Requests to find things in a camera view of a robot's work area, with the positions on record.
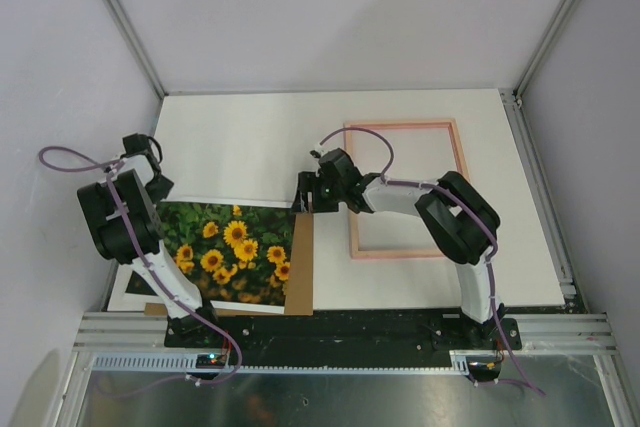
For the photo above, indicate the aluminium front right rail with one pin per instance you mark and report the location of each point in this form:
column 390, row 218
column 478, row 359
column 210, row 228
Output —
column 566, row 334

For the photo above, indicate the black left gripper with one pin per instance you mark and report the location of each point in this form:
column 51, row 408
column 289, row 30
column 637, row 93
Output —
column 163, row 190

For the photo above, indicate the sunflower photo print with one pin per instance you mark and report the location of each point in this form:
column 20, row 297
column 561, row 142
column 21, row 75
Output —
column 238, row 256

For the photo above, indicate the pink wooden picture frame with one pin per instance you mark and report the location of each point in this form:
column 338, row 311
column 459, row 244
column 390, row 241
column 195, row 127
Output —
column 419, row 150

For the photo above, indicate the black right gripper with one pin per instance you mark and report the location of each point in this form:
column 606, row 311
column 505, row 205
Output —
column 309, row 182

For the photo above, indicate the aluminium corner post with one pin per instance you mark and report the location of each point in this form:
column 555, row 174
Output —
column 131, row 38
column 551, row 35

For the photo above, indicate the left aluminium corner post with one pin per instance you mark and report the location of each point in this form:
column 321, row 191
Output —
column 131, row 38

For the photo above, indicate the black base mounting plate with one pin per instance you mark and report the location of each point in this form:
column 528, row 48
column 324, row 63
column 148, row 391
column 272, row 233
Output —
column 391, row 338

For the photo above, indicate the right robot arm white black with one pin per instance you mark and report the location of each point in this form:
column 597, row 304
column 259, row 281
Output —
column 459, row 220

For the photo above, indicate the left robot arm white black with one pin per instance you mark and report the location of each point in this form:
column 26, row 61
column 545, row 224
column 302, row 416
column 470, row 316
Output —
column 123, row 222

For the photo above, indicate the grey slotted cable duct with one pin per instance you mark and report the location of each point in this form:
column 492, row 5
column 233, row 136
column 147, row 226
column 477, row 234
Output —
column 208, row 364

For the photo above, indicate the right aluminium corner post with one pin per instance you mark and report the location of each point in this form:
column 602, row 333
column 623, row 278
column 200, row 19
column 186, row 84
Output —
column 551, row 35

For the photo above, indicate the brown cardboard backing board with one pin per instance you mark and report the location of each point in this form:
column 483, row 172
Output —
column 299, row 299

